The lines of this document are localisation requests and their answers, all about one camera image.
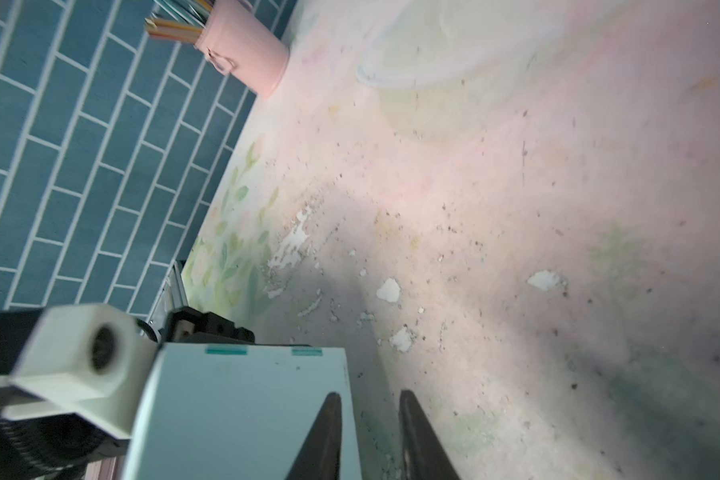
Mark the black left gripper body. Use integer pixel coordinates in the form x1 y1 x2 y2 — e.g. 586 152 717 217
134 305 310 348

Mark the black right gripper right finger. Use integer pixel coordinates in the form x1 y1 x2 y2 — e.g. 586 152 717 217
399 390 460 480

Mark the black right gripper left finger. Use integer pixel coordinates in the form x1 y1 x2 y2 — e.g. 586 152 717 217
286 392 343 480

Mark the light blue paper box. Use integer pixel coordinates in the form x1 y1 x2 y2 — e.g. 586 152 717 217
122 343 362 479

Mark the pink pencil cup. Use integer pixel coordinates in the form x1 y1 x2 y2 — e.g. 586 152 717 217
194 0 290 98

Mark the coloured pencils bundle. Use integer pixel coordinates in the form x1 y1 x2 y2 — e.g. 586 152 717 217
144 0 214 44

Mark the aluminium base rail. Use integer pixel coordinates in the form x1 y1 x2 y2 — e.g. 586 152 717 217
147 260 189 330

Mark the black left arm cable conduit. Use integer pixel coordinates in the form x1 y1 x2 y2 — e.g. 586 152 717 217
0 413 130 480

